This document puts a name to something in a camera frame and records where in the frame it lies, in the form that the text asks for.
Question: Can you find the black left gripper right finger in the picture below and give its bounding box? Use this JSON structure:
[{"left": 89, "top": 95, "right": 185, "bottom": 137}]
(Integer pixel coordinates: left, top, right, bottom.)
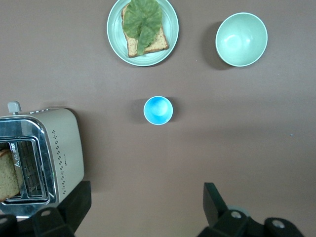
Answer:
[{"left": 197, "top": 182, "right": 306, "bottom": 237}]

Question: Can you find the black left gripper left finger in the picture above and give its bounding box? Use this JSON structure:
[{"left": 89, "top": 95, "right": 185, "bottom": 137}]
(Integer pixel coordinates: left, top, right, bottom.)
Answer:
[{"left": 0, "top": 181, "right": 92, "bottom": 237}]

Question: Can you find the blue plastic cup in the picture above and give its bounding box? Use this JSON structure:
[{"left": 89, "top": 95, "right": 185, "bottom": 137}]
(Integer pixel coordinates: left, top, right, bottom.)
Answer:
[{"left": 143, "top": 96, "right": 174, "bottom": 125}]

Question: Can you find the brown table cover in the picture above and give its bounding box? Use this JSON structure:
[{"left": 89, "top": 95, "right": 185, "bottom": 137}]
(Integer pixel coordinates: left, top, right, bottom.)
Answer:
[{"left": 0, "top": 0, "right": 316, "bottom": 237}]

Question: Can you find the beige and chrome toaster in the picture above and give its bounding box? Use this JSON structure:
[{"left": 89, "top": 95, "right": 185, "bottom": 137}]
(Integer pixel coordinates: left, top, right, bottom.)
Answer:
[{"left": 0, "top": 101, "right": 85, "bottom": 219}]

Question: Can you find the bread slice in toaster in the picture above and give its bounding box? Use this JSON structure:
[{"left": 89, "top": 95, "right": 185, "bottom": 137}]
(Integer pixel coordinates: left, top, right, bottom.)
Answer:
[{"left": 0, "top": 148, "right": 24, "bottom": 203}]

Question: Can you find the pale green bowl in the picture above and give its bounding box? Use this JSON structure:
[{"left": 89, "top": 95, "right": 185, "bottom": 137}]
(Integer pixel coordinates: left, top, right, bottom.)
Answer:
[{"left": 215, "top": 12, "right": 269, "bottom": 68}]

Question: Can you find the brown bread slice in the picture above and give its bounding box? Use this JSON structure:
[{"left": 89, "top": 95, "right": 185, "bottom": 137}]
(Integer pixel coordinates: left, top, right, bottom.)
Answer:
[{"left": 121, "top": 3, "right": 170, "bottom": 58}]

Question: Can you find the pale green plate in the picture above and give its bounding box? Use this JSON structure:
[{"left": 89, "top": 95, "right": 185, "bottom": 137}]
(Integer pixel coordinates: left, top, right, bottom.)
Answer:
[{"left": 106, "top": 0, "right": 179, "bottom": 67}]

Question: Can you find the green lettuce leaf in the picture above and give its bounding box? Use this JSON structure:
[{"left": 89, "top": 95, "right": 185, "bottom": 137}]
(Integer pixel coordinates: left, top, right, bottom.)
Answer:
[{"left": 122, "top": 0, "right": 163, "bottom": 56}]

